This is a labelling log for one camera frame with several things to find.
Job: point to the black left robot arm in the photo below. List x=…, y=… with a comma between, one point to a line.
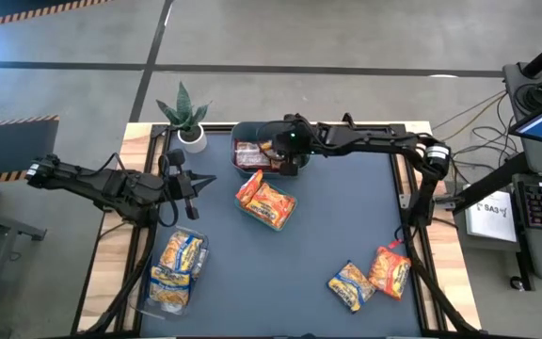
x=101, y=183

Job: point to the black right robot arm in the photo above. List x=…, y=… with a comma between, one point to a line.
x=370, y=139

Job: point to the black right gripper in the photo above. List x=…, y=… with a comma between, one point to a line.
x=297, y=141

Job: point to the grey-blue table mat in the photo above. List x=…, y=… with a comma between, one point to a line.
x=299, y=320

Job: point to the snake plant in white pot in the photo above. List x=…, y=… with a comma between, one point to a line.
x=192, y=141

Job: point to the orange chicken ramen pack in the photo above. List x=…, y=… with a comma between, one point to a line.
x=271, y=207
x=248, y=188
x=390, y=273

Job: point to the black diagonal frame strut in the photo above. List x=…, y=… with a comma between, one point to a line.
x=121, y=292
x=442, y=301

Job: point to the black camera bracket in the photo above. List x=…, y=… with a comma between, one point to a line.
x=347, y=117

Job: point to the black hazard-striped floor mat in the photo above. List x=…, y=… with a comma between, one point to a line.
x=12, y=150

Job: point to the black aluminium table frame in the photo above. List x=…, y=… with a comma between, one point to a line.
x=157, y=129

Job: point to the clear plastic bin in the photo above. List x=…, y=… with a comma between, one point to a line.
x=158, y=311

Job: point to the white SA3 paper sign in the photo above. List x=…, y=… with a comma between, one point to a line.
x=492, y=221

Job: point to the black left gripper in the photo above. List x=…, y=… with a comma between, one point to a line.
x=179, y=186

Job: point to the silver metal bracket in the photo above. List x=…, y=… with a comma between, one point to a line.
x=406, y=201

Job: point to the large grey-blue plastic bin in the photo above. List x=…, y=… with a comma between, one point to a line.
x=247, y=129

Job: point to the black caster wheel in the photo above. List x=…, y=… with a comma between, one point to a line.
x=517, y=282

